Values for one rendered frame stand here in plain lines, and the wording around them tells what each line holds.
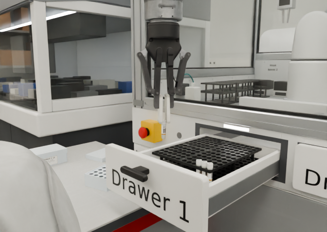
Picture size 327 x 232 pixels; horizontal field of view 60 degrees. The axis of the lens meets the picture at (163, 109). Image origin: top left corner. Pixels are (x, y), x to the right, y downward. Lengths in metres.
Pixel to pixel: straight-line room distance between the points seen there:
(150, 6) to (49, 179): 0.50
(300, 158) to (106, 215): 0.48
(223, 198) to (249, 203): 0.29
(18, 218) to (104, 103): 1.27
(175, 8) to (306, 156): 0.45
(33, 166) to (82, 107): 1.18
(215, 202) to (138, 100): 0.63
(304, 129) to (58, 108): 0.99
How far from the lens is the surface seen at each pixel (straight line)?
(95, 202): 0.79
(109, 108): 1.47
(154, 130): 0.99
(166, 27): 0.65
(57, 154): 1.09
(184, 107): 0.93
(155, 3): 0.66
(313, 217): 0.80
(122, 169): 0.58
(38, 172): 0.23
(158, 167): 0.55
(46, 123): 1.33
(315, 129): 0.74
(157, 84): 0.67
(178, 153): 0.70
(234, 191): 0.62
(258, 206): 0.86
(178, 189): 0.53
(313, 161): 0.74
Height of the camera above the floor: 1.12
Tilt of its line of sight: 9 degrees down
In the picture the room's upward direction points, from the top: straight up
